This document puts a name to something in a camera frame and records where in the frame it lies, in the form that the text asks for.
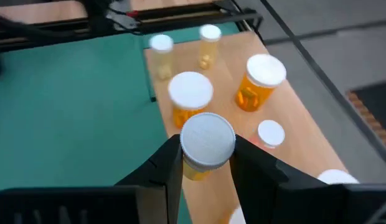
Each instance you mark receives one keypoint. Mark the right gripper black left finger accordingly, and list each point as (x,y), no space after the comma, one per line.
(165,168)

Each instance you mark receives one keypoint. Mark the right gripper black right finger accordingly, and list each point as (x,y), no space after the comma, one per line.
(258,186)

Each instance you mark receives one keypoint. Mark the large orange pill bottle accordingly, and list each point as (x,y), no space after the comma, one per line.
(238,217)
(207,140)
(190,90)
(266,70)

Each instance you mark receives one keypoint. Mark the small orange pill bottle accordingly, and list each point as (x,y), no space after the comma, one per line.
(336,178)

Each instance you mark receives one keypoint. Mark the small yellow pill bottle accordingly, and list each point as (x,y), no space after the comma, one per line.
(210,32)
(162,43)

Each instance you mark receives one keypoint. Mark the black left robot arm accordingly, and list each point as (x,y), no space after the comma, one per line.
(96,15)

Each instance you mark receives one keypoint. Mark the green table mat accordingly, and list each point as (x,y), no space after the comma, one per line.
(71,124)

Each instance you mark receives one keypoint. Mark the black hazard-striped floor mat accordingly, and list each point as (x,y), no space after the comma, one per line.
(376,105)

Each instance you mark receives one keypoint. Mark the wooden shelf black frame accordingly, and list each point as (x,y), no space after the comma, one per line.
(299,130)

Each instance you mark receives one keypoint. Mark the black metal table frame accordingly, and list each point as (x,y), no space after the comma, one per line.
(180,25)

